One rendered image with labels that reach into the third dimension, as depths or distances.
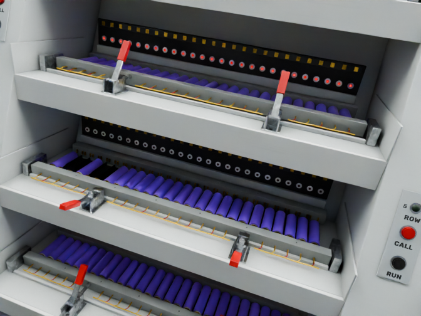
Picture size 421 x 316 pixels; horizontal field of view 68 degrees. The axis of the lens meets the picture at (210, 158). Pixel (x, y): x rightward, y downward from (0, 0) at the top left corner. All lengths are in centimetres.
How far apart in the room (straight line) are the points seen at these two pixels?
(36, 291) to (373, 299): 58
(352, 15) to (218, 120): 23
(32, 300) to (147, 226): 28
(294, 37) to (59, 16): 46
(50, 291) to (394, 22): 72
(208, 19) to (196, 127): 30
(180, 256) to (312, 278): 20
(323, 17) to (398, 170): 23
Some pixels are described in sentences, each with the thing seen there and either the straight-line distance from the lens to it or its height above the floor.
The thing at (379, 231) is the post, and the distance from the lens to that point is 49.
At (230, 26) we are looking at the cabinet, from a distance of 70.
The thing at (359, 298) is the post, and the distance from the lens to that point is 52.
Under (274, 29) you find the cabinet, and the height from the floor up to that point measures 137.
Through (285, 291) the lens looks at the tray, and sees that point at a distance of 51.
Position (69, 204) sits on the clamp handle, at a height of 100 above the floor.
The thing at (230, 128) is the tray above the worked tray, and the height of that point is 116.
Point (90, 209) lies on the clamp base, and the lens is 57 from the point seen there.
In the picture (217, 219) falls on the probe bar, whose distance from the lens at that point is 53.
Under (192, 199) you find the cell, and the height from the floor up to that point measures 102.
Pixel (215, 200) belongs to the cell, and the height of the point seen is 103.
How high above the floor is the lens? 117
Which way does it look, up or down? 7 degrees down
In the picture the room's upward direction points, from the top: 13 degrees clockwise
